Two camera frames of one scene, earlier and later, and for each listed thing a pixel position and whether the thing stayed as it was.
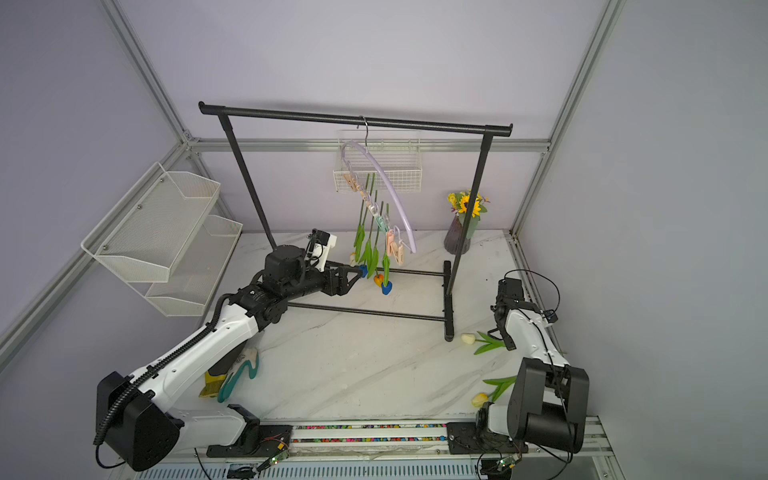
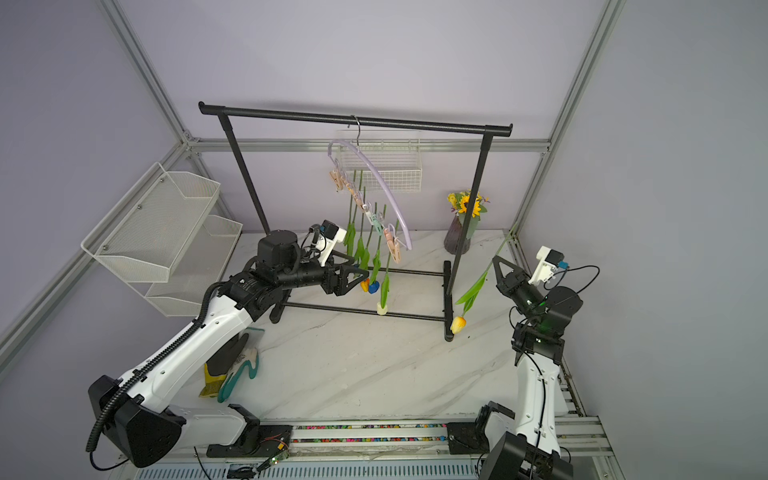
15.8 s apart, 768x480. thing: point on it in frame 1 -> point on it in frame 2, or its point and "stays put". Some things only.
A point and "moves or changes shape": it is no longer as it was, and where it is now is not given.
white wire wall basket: [397, 153] stays put
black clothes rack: [450, 279] stays put
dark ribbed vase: [452, 238] stays put
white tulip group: [491, 344] -> [382, 308]
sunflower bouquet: [460, 202] stays put
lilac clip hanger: [395, 244] moves or changes shape
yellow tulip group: [374, 265] -> [365, 258]
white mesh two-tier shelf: [162, 240] stays put
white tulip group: [360, 236] -> [351, 229]
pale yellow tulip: [503, 385] -> [471, 295]
